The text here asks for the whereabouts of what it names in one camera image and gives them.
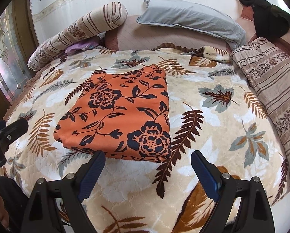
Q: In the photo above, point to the stained glass door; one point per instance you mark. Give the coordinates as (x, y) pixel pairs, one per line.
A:
(4, 53)

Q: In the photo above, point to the grey pillow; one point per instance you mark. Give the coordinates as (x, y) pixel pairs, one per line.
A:
(183, 14)

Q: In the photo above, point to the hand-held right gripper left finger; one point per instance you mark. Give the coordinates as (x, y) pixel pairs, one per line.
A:
(92, 174)

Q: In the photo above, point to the leaf-print blanket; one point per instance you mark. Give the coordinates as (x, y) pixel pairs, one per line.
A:
(220, 126)

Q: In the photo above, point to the purple cloth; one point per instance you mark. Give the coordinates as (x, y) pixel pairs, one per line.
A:
(79, 47)

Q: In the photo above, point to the orange floral shirt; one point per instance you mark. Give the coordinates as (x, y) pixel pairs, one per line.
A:
(115, 116)

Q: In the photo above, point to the wooden door frame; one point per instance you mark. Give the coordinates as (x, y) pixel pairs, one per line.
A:
(23, 24)

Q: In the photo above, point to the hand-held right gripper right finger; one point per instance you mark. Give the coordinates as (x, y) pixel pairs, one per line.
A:
(204, 174)

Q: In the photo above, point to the striped floral flat pillow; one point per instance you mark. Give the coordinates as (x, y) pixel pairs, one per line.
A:
(275, 82)

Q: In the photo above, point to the striped bolster pillow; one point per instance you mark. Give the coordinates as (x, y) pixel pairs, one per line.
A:
(86, 24)

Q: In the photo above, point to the black cloth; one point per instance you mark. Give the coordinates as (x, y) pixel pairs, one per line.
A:
(268, 19)

